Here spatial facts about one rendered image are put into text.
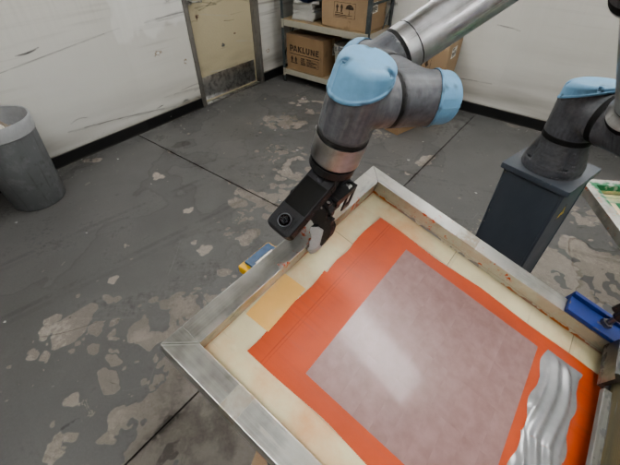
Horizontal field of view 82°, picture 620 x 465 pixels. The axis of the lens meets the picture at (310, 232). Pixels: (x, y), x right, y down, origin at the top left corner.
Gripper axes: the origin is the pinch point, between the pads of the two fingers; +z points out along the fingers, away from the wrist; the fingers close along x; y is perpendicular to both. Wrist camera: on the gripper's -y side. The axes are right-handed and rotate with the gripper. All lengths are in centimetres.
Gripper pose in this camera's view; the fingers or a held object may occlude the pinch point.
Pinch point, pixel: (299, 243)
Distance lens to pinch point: 67.5
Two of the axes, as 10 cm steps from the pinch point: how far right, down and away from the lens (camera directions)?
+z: -2.1, 6.0, 7.7
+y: 6.1, -5.4, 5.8
